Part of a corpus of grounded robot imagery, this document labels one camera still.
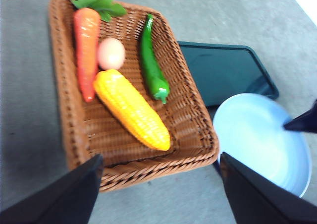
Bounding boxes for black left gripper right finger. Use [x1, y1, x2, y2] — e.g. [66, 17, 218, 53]
[219, 152, 317, 224]

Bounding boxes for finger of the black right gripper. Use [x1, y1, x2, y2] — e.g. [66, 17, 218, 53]
[283, 99, 317, 135]

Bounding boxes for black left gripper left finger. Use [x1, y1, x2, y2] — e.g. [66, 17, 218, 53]
[0, 154, 104, 224]

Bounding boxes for blue round plate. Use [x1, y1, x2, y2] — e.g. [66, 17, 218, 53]
[212, 92, 313, 199]

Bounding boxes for yellow corn cob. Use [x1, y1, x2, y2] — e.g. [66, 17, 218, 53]
[93, 69, 171, 152]

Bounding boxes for brown wicker basket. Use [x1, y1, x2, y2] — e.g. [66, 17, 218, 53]
[48, 0, 220, 193]

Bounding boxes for black rectangular tray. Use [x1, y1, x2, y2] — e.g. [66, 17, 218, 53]
[177, 41, 280, 108]

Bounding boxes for orange carrot with green leaves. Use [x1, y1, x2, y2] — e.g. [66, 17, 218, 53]
[70, 0, 127, 103]

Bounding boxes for pale brown egg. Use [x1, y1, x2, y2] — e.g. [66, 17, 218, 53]
[97, 37, 126, 70]

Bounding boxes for green chili pepper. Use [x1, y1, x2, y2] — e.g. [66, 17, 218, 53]
[140, 13, 171, 105]

